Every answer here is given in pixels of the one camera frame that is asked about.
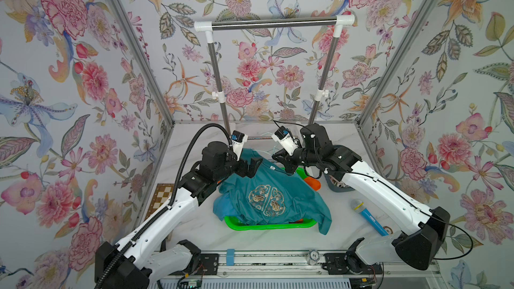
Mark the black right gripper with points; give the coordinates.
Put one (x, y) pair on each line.
(284, 157)

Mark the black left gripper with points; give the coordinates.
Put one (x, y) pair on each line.
(243, 171)

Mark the orange garment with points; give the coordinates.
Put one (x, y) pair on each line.
(312, 182)

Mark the teal embroidered t-shirt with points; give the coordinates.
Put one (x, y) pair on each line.
(273, 197)

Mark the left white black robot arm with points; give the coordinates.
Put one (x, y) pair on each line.
(134, 261)

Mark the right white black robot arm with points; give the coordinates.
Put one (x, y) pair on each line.
(422, 229)

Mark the blue garment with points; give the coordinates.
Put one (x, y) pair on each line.
(223, 207)

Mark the dark teal clothespin bin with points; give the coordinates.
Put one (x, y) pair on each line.
(334, 182)

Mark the bright green plastic tray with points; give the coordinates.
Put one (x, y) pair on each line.
(235, 224)

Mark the blue toy microphone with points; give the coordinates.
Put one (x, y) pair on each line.
(359, 207)

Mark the wooden chessboard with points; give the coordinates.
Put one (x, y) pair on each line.
(159, 196)

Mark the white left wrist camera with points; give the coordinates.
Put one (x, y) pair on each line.
(238, 139)

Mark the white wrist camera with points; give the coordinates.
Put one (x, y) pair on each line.
(238, 139)
(284, 137)

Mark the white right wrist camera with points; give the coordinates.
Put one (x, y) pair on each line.
(284, 137)

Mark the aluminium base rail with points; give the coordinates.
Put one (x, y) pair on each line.
(297, 269)

